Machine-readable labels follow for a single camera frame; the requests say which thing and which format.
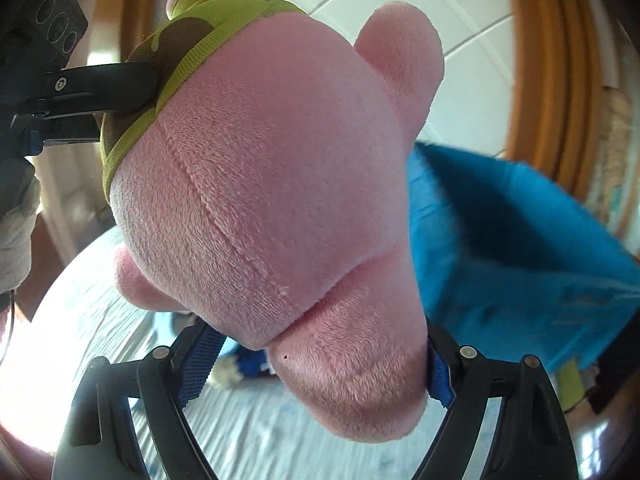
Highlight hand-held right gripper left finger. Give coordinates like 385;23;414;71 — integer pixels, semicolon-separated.
52;319;224;480

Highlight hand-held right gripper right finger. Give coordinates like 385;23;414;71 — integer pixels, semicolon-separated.
400;324;581;480

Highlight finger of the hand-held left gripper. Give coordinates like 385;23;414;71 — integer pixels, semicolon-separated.
11;109;103;153
42;61;160;112

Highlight blue plastic crate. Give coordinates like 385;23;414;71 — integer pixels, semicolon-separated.
407;141;640;376

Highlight pink plush toy green shorts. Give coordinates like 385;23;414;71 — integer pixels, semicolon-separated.
102;0;446;443

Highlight blue white plush toy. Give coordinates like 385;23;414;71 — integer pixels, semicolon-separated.
210;339;275;389

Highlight light striped bed sheet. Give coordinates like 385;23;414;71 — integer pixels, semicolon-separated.
30;225;506;480

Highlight yellow-green object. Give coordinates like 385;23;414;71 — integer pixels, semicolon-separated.
556;361;587;411

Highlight patterned cloth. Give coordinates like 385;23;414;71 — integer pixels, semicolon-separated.
585;85;640;241

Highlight wooden wall panel frame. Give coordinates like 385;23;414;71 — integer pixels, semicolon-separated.
92;0;168;68
502;0;618;196

